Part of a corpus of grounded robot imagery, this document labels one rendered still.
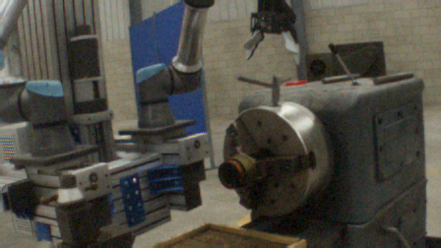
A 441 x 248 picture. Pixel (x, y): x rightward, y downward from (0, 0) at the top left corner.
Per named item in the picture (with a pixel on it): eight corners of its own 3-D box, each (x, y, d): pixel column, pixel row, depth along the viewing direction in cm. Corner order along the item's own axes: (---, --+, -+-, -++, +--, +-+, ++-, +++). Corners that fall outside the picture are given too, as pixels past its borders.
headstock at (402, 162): (332, 168, 217) (324, 79, 211) (433, 174, 188) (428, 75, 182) (241, 209, 171) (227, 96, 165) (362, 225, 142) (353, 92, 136)
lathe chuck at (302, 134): (241, 192, 160) (243, 95, 152) (323, 219, 142) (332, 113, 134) (221, 199, 153) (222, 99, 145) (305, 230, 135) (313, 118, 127)
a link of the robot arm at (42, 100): (53, 122, 137) (47, 78, 135) (20, 126, 139) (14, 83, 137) (74, 116, 149) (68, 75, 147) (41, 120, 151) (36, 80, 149)
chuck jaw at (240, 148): (259, 156, 144) (237, 122, 147) (269, 147, 141) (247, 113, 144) (232, 164, 136) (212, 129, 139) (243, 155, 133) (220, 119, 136)
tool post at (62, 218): (88, 234, 107) (80, 193, 106) (104, 240, 103) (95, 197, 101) (61, 243, 101) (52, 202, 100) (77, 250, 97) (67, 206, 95)
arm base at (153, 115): (130, 128, 185) (127, 103, 183) (156, 122, 198) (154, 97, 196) (157, 128, 177) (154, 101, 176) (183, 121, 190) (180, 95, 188)
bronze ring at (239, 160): (236, 150, 138) (213, 157, 131) (262, 152, 132) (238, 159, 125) (240, 182, 139) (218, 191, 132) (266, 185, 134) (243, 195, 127)
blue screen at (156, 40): (123, 141, 980) (110, 28, 945) (158, 135, 1019) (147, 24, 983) (185, 175, 624) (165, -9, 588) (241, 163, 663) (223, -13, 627)
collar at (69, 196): (78, 193, 106) (75, 180, 105) (94, 197, 101) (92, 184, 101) (48, 202, 100) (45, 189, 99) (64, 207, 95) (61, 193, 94)
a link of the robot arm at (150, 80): (135, 101, 188) (131, 67, 186) (166, 96, 195) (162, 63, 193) (143, 102, 178) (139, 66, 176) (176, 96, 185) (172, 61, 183)
